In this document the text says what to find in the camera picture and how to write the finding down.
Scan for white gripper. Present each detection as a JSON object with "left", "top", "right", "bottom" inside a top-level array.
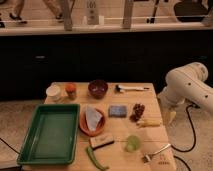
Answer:
[{"left": 160, "top": 101, "right": 176, "bottom": 125}]

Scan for blue sponge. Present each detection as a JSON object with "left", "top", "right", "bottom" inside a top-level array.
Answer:
[{"left": 109, "top": 105, "right": 127, "bottom": 117}]

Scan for green plastic tray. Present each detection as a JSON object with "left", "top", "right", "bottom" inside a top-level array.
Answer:
[{"left": 17, "top": 104, "right": 80, "bottom": 165}]

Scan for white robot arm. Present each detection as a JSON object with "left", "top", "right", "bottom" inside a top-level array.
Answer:
[{"left": 157, "top": 62, "right": 213, "bottom": 125}]

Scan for bunch of dark grapes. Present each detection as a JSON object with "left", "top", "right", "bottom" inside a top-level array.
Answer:
[{"left": 130, "top": 104, "right": 145, "bottom": 122}]

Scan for green translucent cup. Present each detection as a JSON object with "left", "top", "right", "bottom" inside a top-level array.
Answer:
[{"left": 125, "top": 135, "right": 141, "bottom": 152}]

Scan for silver fork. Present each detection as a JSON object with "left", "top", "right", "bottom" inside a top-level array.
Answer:
[{"left": 142, "top": 144, "right": 171, "bottom": 163}]

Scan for wooden block eraser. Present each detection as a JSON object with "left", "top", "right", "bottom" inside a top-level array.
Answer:
[{"left": 89, "top": 133, "right": 114, "bottom": 149}]

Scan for white crumpled napkin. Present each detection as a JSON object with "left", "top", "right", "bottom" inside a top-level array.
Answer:
[{"left": 85, "top": 106, "right": 102, "bottom": 131}]

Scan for dark red bowl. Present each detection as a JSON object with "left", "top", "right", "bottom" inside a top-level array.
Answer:
[{"left": 88, "top": 80, "right": 108, "bottom": 99}]

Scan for orange plate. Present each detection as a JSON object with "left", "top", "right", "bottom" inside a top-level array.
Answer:
[{"left": 79, "top": 108, "right": 106, "bottom": 137}]

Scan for green okra pod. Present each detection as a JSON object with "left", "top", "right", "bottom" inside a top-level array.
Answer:
[{"left": 86, "top": 146, "right": 109, "bottom": 171}]

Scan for white cup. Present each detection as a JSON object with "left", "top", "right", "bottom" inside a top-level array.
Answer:
[{"left": 46, "top": 85, "right": 61, "bottom": 101}]

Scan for white remote on stand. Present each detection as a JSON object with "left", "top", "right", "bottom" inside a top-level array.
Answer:
[{"left": 86, "top": 0, "right": 99, "bottom": 25}]

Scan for black power cable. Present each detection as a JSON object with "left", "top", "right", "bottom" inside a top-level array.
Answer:
[{"left": 171, "top": 103, "right": 201, "bottom": 154}]

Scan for wooden post right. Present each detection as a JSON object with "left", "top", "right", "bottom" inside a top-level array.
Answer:
[{"left": 122, "top": 0, "right": 134, "bottom": 29}]

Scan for wooden post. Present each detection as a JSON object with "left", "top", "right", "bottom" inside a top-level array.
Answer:
[
  {"left": 60, "top": 0, "right": 72, "bottom": 31},
  {"left": 122, "top": 0, "right": 134, "bottom": 29}
]

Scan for wooden post left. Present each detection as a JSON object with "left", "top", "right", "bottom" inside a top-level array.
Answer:
[{"left": 60, "top": 0, "right": 72, "bottom": 31}]

